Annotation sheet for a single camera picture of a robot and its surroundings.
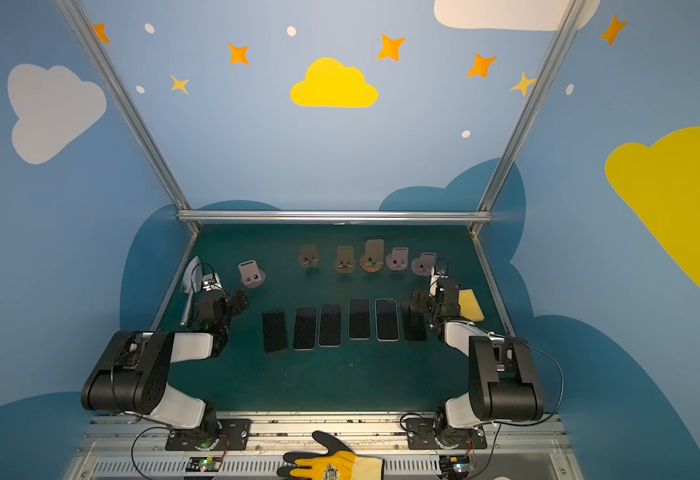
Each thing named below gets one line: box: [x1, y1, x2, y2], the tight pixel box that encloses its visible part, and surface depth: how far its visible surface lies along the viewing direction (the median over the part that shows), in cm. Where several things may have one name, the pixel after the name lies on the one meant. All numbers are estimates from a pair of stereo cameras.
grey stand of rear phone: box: [297, 243, 320, 268], surface depth 107 cm
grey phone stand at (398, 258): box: [386, 247, 409, 271], surface depth 109 cm
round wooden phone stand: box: [360, 239, 385, 273], surface depth 107 cm
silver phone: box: [293, 306, 317, 351], surface depth 95 cm
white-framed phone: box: [374, 298, 400, 342], surface depth 95 cm
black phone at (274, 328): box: [262, 310, 287, 353], surface depth 95 cm
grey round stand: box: [238, 260, 266, 288], surface depth 103 cm
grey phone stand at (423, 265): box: [411, 252, 437, 276], surface depth 109 cm
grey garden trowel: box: [180, 256, 203, 326], surface depth 103 cm
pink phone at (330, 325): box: [318, 303, 342, 348], surface depth 96 cm
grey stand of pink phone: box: [334, 246, 356, 274], surface depth 108 cm
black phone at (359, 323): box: [348, 298, 371, 341], surface depth 98 cm
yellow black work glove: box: [277, 430, 385, 480], surface depth 70 cm
